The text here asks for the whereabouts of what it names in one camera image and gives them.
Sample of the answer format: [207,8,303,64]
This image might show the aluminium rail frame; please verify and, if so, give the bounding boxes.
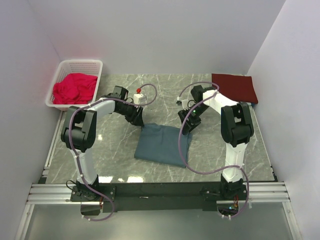
[16,114,302,240]

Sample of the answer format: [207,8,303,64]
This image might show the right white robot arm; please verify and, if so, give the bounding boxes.
[177,83,254,200]

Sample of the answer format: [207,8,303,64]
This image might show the white plastic laundry basket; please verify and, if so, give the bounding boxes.
[45,59,103,111]

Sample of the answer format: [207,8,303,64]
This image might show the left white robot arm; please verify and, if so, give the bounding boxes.
[60,86,144,201]

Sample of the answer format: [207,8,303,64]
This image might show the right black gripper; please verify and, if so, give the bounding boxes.
[178,104,210,135]

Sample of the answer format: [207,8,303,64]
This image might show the blue-grey t-shirt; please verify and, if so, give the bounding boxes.
[134,123,193,168]

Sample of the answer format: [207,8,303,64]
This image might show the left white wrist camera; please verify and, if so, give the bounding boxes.
[133,88,147,105]

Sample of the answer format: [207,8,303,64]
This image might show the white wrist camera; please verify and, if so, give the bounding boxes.
[133,88,147,105]
[176,96,190,110]

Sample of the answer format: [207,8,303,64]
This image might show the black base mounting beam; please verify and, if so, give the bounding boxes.
[70,181,249,216]

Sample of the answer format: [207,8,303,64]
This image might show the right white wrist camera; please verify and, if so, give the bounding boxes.
[176,96,190,110]

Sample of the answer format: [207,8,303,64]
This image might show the crumpled pink-red t-shirt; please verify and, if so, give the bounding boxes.
[52,73,98,105]

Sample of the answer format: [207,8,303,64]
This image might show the folded dark red t-shirt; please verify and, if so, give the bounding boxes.
[211,73,259,105]

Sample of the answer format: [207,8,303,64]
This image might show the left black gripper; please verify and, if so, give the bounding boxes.
[117,101,145,127]

